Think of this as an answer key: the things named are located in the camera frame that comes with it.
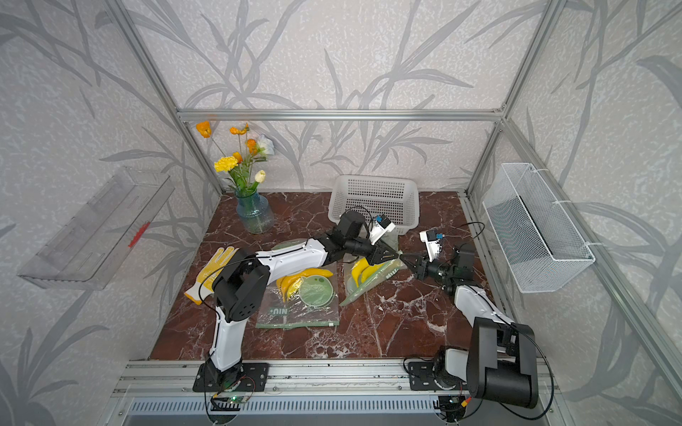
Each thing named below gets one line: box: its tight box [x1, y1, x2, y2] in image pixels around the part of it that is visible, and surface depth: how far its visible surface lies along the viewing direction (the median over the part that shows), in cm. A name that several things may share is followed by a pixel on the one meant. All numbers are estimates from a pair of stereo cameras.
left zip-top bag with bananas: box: [255, 238, 341, 330], surface depth 88 cm
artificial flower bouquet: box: [195, 120, 275, 197], surface depth 96 cm
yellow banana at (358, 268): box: [351, 257, 370, 288], surface depth 93 cm
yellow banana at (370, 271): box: [360, 262, 385, 284], surface depth 95 cm
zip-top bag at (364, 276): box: [339, 252, 409, 307], surface depth 85 cm
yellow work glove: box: [183, 245, 239, 306], surface depth 96 cm
